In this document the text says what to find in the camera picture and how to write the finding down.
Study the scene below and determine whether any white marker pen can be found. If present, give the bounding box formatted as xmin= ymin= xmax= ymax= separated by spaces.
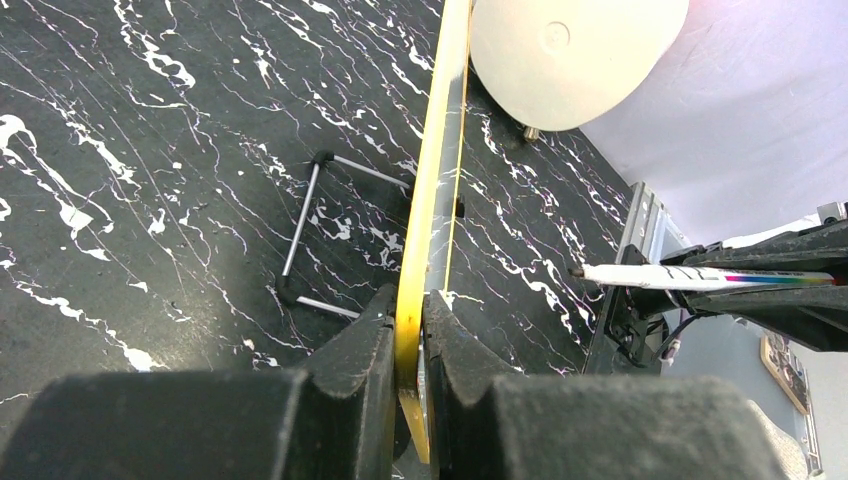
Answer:
xmin=568 ymin=264 xmax=847 ymax=292

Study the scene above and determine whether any aluminium base frame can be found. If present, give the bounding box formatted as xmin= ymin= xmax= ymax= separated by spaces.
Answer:
xmin=615 ymin=181 xmax=691 ymax=263

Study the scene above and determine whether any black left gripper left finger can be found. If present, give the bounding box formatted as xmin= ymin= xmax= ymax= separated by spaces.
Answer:
xmin=1 ymin=285 xmax=396 ymax=479

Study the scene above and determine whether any white cylindrical container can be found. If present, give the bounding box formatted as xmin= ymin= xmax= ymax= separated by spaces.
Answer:
xmin=470 ymin=0 xmax=690 ymax=142

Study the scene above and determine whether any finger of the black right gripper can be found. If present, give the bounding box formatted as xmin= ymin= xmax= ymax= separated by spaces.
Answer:
xmin=686 ymin=286 xmax=847 ymax=353
xmin=662 ymin=220 xmax=847 ymax=272

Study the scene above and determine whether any yellow framed whiteboard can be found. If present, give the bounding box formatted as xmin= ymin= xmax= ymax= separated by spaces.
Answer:
xmin=390 ymin=1 xmax=473 ymax=464

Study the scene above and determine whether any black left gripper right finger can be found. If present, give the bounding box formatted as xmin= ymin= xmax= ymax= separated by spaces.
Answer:
xmin=422 ymin=292 xmax=784 ymax=479

